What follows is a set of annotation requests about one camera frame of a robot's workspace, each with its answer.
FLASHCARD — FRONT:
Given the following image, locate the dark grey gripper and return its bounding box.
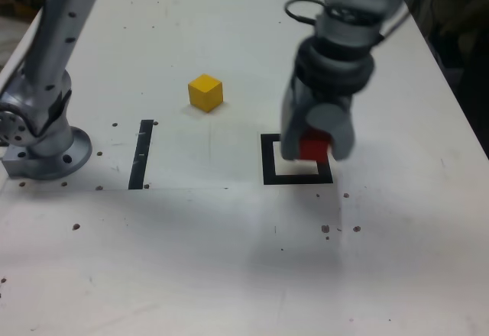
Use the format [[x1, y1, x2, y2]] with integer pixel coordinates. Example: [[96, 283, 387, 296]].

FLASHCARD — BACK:
[[281, 70, 355, 161]]

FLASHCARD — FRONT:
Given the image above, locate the red cube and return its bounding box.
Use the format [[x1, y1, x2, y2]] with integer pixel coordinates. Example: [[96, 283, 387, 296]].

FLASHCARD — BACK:
[[299, 128, 332, 161]]

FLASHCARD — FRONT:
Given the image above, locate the yellow cube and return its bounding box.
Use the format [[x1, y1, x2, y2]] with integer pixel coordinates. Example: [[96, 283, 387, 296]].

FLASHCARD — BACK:
[[187, 73, 224, 114]]

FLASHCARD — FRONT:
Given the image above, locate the black tape square outline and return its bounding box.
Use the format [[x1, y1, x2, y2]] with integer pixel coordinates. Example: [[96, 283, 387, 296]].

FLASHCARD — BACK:
[[260, 132, 334, 186]]

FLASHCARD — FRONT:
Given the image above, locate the black tape strip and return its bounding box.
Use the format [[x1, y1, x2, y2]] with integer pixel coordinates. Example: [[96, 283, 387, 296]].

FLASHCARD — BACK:
[[128, 119, 154, 191]]

